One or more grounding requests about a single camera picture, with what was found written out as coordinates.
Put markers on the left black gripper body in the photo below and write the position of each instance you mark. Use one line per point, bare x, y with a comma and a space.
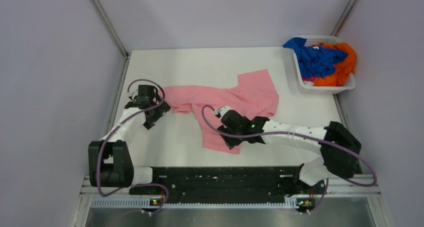
158, 112

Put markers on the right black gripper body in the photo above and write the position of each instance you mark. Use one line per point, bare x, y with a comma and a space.
232, 141

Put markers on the pink t shirt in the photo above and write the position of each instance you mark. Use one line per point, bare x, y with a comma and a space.
254, 95

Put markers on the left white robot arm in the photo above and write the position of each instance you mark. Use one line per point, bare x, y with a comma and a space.
109, 159

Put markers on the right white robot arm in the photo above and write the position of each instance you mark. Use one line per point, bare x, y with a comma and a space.
336, 148

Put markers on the blue t shirt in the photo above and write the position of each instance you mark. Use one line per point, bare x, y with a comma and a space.
315, 61

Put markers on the white plastic laundry basket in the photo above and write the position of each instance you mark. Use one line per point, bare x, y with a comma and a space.
307, 84

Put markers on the orange t shirt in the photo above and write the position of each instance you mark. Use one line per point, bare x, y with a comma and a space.
342, 69

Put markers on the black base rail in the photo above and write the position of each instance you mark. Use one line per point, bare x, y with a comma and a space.
228, 185

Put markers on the white toothed cable duct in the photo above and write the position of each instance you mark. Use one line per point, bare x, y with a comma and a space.
147, 203

